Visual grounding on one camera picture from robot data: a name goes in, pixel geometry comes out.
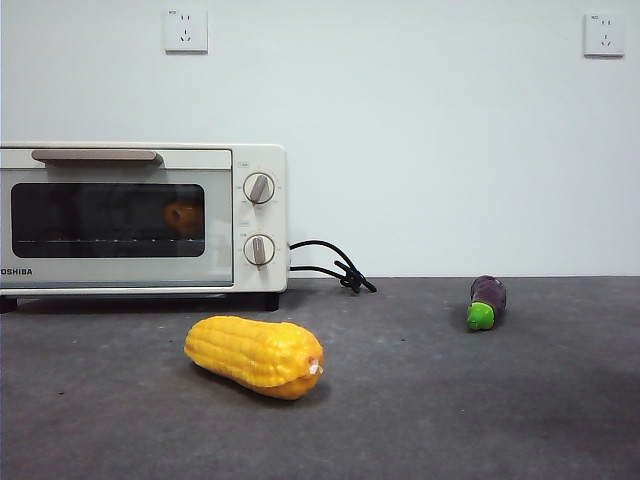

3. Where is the yellow corn cob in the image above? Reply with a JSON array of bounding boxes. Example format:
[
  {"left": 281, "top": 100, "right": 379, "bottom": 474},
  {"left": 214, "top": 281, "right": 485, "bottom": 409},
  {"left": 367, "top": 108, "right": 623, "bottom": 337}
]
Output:
[{"left": 183, "top": 314, "right": 326, "bottom": 400}]

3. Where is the metal wire oven rack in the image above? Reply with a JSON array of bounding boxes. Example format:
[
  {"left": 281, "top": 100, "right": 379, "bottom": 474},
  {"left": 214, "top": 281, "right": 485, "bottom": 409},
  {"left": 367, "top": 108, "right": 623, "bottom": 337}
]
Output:
[{"left": 12, "top": 236, "right": 205, "bottom": 246}]

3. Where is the white toaster oven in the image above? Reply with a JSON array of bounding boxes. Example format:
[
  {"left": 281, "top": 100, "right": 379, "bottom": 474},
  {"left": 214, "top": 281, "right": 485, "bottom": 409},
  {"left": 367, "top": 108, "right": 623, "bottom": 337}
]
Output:
[{"left": 0, "top": 143, "right": 290, "bottom": 313}]

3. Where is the purple eggplant, green stem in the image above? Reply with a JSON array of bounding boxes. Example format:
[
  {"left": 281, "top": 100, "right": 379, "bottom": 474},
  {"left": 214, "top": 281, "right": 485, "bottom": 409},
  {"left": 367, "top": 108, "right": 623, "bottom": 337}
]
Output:
[{"left": 466, "top": 274, "right": 508, "bottom": 332}]

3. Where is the glass oven door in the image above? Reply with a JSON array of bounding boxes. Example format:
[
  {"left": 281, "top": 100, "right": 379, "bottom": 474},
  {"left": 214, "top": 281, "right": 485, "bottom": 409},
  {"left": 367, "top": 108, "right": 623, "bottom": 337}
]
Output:
[{"left": 0, "top": 147, "right": 235, "bottom": 290}]

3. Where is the white wall socket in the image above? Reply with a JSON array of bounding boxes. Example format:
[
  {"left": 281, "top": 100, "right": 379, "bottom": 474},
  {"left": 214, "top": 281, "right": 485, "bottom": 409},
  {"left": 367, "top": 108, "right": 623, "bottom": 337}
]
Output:
[
  {"left": 583, "top": 12, "right": 626, "bottom": 58},
  {"left": 164, "top": 7, "right": 209, "bottom": 55}
]

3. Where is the black oven power cable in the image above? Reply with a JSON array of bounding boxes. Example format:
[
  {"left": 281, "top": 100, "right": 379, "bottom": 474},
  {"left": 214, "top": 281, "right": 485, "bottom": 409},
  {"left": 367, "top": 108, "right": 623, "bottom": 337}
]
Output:
[{"left": 288, "top": 239, "right": 377, "bottom": 294}]

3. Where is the beige oven knob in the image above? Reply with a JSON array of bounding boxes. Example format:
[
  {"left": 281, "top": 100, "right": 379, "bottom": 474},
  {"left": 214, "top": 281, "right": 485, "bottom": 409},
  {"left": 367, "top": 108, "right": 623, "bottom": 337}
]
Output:
[
  {"left": 242, "top": 171, "right": 277, "bottom": 207},
  {"left": 242, "top": 233, "right": 277, "bottom": 271}
]

